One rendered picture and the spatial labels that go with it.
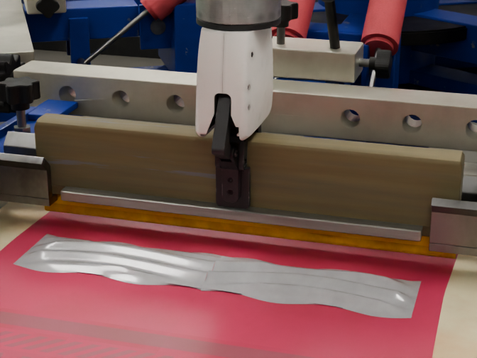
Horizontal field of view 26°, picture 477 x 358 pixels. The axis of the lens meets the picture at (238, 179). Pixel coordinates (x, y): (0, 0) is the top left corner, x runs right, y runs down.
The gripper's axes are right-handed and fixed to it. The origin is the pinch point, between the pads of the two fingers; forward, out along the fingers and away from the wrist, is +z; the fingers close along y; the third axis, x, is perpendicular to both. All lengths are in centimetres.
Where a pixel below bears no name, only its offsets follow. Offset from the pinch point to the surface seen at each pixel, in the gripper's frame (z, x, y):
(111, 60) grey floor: 102, -185, -400
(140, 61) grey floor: 102, -170, -403
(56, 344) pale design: 5.9, -8.1, 23.3
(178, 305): 6.0, -1.0, 14.6
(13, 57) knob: -3.3, -35.5, -23.5
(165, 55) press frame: 7, -31, -66
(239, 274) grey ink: 5.3, 2.6, 9.0
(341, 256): 6.1, 10.2, 1.3
